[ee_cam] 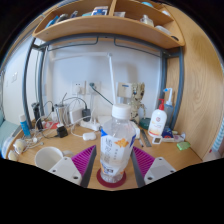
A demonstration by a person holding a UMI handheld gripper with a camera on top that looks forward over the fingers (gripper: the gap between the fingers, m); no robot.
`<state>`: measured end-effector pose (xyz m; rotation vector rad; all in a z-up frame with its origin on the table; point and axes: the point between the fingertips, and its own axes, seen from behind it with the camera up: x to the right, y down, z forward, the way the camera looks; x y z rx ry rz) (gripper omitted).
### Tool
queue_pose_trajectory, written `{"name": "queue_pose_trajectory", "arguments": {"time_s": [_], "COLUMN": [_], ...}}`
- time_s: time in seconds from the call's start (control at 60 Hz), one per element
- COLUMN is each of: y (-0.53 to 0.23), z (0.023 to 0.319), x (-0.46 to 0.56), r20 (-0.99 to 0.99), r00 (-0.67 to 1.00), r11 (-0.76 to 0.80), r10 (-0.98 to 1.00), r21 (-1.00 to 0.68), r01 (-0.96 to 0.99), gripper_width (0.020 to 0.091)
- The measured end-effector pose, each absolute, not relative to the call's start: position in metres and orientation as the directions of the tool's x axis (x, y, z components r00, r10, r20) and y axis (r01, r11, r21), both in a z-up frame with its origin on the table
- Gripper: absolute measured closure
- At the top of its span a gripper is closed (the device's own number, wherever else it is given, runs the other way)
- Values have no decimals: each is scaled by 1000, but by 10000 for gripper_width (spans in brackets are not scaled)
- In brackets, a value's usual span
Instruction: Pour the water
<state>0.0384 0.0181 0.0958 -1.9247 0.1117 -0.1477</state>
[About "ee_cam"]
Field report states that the round pale bun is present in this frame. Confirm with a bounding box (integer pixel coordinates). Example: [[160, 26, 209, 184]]
[[13, 138, 27, 154], [7, 149, 19, 162]]

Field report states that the black power cable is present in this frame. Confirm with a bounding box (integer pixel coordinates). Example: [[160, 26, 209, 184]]
[[89, 83, 113, 106]]

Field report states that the white power strip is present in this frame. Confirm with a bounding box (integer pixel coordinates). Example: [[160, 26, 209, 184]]
[[79, 119, 102, 132]]

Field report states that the grey metal ruler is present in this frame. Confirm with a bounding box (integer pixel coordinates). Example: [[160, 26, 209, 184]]
[[139, 129, 153, 148]]

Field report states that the white toothpaste tube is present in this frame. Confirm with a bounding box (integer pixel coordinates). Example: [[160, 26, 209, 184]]
[[162, 133, 186, 144]]

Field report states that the grey metal frame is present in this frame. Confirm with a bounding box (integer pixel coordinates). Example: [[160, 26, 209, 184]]
[[22, 33, 185, 131]]

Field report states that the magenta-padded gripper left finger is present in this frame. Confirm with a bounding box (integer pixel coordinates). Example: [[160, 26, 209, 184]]
[[48, 144, 98, 188]]

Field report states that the white pump bottle red top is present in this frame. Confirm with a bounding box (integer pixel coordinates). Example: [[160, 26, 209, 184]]
[[147, 98, 168, 138]]

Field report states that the white wall box blue label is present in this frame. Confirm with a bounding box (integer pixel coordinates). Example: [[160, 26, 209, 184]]
[[117, 82, 133, 98]]

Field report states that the wooden shelf unit with items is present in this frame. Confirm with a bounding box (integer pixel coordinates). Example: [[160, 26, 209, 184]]
[[32, 0, 186, 50]]

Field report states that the dark green round container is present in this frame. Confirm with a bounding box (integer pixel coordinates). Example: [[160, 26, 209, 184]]
[[138, 117, 152, 130]]

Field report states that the small white oval device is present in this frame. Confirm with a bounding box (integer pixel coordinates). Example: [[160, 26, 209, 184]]
[[82, 131, 98, 141]]

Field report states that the black charger block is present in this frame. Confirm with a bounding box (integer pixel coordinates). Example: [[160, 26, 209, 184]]
[[55, 124, 69, 139]]

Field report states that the white blue water flosser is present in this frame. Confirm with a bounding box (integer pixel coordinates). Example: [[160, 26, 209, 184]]
[[162, 87, 175, 129]]

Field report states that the blue tube bottle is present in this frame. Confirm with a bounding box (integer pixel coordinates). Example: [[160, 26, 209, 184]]
[[18, 114, 32, 138]]

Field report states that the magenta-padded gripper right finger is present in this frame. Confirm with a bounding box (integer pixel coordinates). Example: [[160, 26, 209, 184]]
[[130, 145, 177, 188]]

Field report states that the flat round red coaster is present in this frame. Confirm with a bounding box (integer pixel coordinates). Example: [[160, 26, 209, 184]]
[[96, 168, 128, 189]]

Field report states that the white desk lamp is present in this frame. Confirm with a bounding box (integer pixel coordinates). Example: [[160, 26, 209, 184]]
[[49, 51, 118, 106]]

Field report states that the clear plastic water bottle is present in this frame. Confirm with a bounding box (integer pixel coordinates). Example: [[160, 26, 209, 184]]
[[99, 103, 137, 184]]

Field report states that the steel tumbler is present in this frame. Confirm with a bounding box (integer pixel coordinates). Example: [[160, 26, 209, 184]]
[[53, 103, 69, 126]]

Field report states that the white wall socket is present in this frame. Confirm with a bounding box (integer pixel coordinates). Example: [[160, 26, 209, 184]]
[[87, 80, 101, 94], [72, 80, 87, 95]]

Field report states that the black electric shaver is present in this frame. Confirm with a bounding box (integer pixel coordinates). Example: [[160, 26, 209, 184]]
[[31, 102, 44, 131]]

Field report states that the red flat packet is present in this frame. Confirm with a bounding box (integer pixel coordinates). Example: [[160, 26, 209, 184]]
[[41, 120, 59, 130]]

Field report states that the white tissue box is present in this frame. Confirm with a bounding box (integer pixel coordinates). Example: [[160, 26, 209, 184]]
[[96, 114, 142, 139]]

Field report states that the small green packet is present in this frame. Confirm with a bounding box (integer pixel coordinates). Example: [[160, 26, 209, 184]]
[[176, 141, 192, 151]]

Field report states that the white power adapter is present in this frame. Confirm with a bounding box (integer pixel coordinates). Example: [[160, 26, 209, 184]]
[[68, 107, 84, 125]]

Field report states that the cream ceramic mug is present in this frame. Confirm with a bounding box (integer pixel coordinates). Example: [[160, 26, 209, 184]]
[[34, 146, 73, 172]]

